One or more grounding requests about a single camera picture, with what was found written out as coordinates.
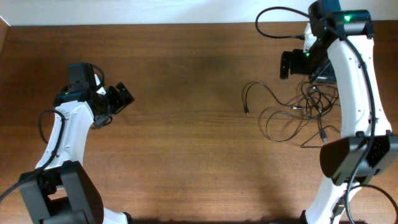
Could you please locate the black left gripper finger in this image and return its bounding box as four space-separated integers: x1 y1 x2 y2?
116 82 135 106
107 86 126 114

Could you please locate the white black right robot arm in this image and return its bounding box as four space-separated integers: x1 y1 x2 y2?
280 1 397 223

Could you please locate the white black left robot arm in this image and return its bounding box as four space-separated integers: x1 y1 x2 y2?
17 62 134 224

